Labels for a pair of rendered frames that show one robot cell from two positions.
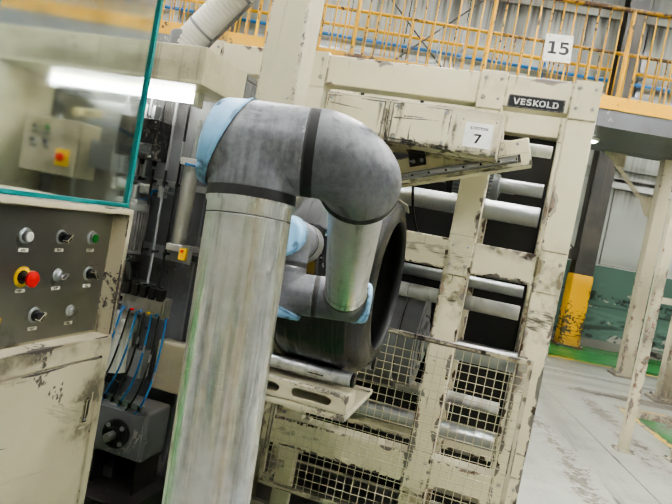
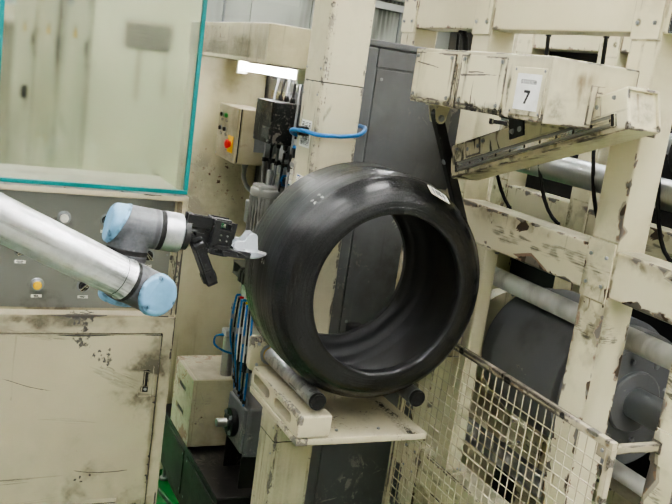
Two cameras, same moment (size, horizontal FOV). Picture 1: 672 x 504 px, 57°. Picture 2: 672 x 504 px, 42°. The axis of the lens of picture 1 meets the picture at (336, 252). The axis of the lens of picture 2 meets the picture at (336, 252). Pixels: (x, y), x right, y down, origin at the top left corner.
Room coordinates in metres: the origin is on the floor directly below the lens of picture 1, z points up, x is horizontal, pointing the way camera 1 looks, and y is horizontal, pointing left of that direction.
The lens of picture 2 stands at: (0.43, -1.63, 1.68)
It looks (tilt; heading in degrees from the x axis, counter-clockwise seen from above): 11 degrees down; 49
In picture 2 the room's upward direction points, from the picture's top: 8 degrees clockwise
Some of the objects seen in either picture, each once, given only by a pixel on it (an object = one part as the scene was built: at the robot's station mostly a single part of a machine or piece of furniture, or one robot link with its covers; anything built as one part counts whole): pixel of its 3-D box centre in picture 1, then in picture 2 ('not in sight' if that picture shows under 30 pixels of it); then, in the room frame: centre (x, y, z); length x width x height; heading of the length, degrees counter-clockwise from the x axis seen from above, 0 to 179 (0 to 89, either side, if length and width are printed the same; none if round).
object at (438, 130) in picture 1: (413, 130); (511, 87); (2.19, -0.19, 1.71); 0.61 x 0.25 x 0.15; 74
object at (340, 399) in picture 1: (293, 387); (288, 399); (1.81, 0.05, 0.83); 0.36 x 0.09 x 0.06; 74
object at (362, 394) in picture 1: (306, 389); (335, 410); (1.94, 0.01, 0.80); 0.37 x 0.36 x 0.02; 164
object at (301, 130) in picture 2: not in sight; (327, 131); (1.99, 0.26, 1.52); 0.19 x 0.19 x 0.06; 74
